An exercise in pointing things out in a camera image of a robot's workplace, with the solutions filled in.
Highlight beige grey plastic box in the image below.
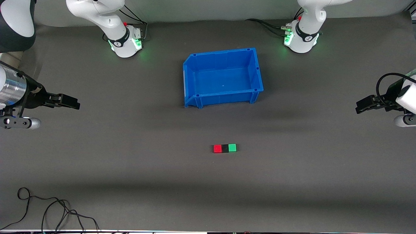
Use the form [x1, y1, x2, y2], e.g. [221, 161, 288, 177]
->
[0, 51, 24, 67]

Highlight blue plastic storage bin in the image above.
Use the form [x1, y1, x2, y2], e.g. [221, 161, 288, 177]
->
[183, 47, 264, 109]

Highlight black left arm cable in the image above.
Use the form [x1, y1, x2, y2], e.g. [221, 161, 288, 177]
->
[376, 73, 416, 105]

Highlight thin black loose cable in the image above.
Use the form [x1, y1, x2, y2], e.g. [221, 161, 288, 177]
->
[0, 188, 100, 232]

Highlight black right base cables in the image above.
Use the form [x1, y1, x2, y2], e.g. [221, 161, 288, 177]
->
[119, 5, 149, 42]

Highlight black base cables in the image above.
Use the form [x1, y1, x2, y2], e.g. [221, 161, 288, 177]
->
[245, 18, 293, 37]
[119, 5, 149, 42]

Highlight black left base cables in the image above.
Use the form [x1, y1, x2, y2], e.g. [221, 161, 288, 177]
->
[245, 18, 293, 37]

